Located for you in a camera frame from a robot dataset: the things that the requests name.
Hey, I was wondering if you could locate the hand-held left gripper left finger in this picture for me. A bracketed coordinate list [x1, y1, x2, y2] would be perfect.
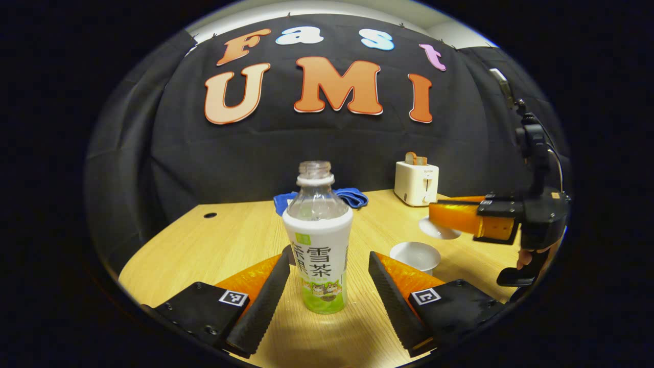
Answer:
[141, 254, 292, 358]

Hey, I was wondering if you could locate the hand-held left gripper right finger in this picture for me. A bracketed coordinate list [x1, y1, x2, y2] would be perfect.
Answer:
[368, 250, 506, 358]

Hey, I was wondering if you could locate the white teacup lid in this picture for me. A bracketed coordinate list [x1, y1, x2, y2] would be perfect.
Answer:
[419, 217, 461, 240]

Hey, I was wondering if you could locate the white teacup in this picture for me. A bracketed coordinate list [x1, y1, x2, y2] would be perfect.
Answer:
[390, 241, 441, 275]

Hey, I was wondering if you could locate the clear water bottle white label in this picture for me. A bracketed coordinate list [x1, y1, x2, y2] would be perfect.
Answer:
[282, 160, 354, 314]

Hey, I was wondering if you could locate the cream white toaster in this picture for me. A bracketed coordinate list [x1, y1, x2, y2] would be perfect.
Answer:
[394, 161, 439, 207]

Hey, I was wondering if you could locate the blue folded towel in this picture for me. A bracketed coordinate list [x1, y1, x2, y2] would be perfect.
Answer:
[273, 188, 369, 216]

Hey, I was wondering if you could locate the black backdrop cloth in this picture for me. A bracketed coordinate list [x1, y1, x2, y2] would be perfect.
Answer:
[84, 14, 572, 271]

